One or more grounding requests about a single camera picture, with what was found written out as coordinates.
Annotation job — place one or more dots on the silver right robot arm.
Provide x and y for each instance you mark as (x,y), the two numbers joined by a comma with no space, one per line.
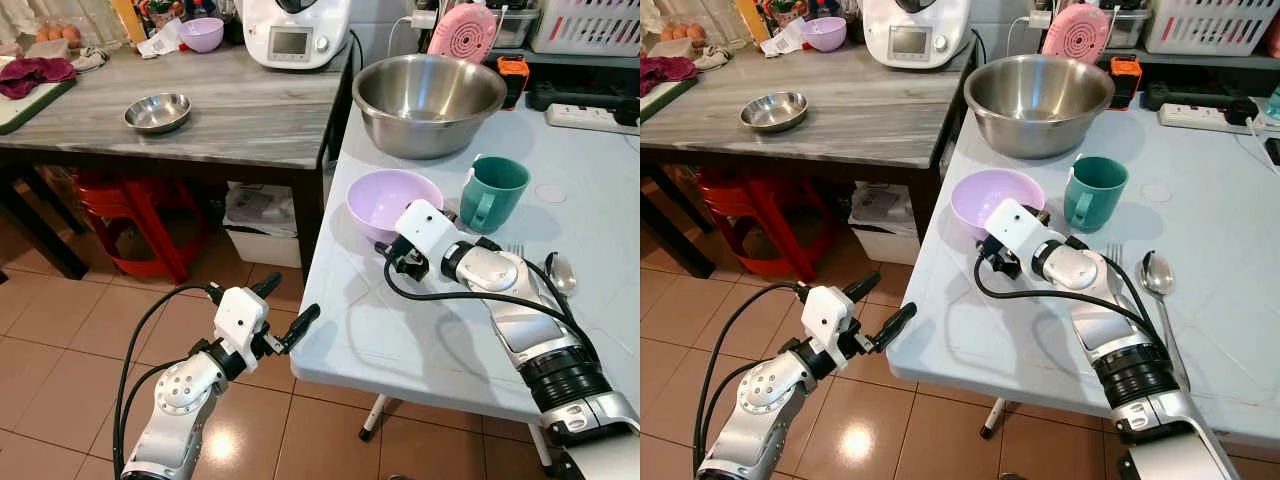
(1125,335)
(540,335)

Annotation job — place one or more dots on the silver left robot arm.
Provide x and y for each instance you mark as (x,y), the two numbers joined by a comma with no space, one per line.
(762,398)
(180,400)

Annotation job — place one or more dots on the white plastic bin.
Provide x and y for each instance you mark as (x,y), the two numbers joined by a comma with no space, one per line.
(885,243)
(262,245)

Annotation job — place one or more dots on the green plastic mug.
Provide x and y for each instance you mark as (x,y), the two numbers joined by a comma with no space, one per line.
(500,195)
(1098,195)

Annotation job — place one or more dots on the large lilac plastic bowl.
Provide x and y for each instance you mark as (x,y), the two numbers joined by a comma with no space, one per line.
(378,200)
(980,198)

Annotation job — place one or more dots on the steel fork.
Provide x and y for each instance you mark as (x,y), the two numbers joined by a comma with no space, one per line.
(1113,252)
(515,250)

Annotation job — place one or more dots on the papers with print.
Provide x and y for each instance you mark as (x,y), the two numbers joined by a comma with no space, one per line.
(882,207)
(258,207)

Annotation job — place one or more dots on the large steel mixing bowl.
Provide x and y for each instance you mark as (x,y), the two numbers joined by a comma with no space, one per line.
(1038,110)
(428,110)

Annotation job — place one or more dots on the round white coaster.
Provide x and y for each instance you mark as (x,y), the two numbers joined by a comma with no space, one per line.
(550,193)
(1156,192)

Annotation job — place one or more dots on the white folding table leg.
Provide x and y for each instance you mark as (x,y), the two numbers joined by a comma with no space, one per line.
(541,448)
(374,418)
(993,418)

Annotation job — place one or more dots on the red plastic stool stack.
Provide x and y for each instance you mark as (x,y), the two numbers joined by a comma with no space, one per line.
(770,200)
(150,200)

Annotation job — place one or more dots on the steel spoon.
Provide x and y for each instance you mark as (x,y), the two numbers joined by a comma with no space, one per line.
(1157,272)
(562,272)

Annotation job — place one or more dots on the orange and black device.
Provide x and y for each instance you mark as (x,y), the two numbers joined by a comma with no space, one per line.
(1125,80)
(512,80)

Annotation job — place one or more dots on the white power strip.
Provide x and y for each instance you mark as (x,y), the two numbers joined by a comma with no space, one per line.
(580,119)
(1195,119)

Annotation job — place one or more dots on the grey-topped dark wooden table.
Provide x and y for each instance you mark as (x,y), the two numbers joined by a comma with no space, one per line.
(870,115)
(250,110)

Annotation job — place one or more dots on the small shallow steel bowl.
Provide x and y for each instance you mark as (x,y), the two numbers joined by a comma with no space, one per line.
(158,113)
(774,111)

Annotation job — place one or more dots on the clear plastic container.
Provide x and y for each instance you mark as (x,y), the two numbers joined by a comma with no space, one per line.
(1128,28)
(515,28)

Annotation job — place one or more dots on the white kitchen cooking machine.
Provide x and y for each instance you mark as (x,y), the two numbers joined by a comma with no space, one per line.
(915,35)
(295,35)

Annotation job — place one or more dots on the white plastic lattice basket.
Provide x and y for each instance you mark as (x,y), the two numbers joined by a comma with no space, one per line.
(585,28)
(1210,28)

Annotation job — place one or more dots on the green-edged white cutting board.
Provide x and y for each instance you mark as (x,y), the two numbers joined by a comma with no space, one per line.
(660,102)
(25,112)

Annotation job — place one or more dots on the small lilac plastic bowl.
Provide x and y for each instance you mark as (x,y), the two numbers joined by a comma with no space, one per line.
(202,36)
(824,35)

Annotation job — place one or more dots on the teal bottle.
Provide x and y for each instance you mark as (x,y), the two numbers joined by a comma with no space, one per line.
(1274,103)

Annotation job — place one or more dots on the white printed packet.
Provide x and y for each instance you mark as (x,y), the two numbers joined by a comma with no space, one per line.
(783,38)
(160,40)

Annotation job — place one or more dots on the dark red cloth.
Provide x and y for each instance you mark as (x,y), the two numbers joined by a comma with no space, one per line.
(665,72)
(35,75)

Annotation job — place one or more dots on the grey crumpled cloth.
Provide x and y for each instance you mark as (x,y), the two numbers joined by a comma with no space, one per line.
(90,59)
(712,58)

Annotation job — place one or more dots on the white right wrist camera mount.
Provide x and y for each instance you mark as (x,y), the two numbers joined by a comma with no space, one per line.
(428,228)
(1018,228)

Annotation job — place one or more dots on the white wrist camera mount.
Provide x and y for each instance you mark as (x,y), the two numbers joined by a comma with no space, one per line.
(240,315)
(1018,228)
(826,315)
(428,228)

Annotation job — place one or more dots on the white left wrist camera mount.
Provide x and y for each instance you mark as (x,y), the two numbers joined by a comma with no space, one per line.
(826,315)
(240,315)

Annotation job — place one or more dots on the white wall charger plug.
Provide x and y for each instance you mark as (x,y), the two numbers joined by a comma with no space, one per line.
(1040,19)
(424,19)

